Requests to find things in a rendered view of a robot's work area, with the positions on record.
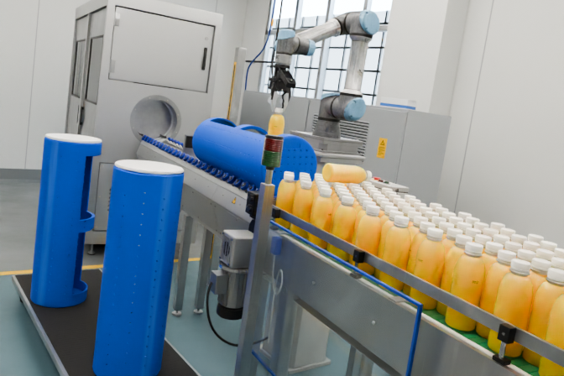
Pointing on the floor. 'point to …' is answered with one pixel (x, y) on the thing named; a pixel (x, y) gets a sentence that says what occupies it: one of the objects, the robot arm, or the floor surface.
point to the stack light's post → (254, 279)
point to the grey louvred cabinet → (372, 138)
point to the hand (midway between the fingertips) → (279, 109)
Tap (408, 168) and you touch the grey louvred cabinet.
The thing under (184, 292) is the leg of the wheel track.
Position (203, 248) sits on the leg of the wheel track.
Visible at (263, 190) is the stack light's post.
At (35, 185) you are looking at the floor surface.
